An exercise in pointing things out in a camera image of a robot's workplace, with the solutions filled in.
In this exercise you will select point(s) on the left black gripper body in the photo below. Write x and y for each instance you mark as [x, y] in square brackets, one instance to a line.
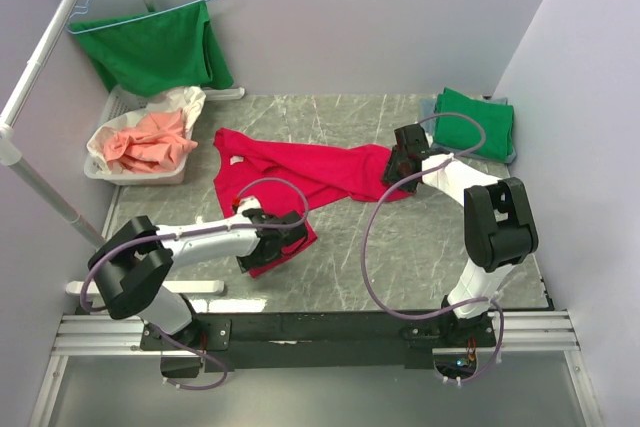
[256, 262]

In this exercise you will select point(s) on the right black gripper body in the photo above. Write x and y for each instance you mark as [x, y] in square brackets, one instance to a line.
[395, 167]

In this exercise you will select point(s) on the red t-shirt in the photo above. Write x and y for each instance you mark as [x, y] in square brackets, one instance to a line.
[324, 174]

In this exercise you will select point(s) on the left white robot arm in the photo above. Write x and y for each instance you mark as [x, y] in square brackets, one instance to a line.
[130, 269]

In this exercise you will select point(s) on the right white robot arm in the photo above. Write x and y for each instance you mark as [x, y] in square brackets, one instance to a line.
[499, 228]

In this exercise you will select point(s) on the folded grey-blue t-shirt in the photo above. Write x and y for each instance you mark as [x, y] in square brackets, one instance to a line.
[426, 109]

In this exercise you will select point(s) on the folded green t-shirt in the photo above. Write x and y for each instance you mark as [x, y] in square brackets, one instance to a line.
[475, 127]

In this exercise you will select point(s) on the black base beam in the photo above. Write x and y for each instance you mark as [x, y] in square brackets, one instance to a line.
[241, 341]

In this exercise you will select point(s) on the peach t-shirt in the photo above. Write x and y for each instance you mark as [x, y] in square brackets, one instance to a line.
[156, 144]

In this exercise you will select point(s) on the white cloth in basket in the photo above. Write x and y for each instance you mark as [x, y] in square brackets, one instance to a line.
[149, 139]

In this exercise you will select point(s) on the white laundry basket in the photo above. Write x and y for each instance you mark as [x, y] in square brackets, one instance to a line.
[124, 109]

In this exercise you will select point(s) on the hanging green t-shirt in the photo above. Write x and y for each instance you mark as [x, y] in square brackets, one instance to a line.
[149, 54]

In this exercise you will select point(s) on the white clothes rack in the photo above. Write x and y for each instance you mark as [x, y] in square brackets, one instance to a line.
[40, 251]

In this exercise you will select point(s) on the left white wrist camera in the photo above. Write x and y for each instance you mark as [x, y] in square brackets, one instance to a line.
[245, 204]

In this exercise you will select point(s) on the aluminium rail frame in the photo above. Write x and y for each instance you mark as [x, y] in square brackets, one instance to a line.
[98, 335]

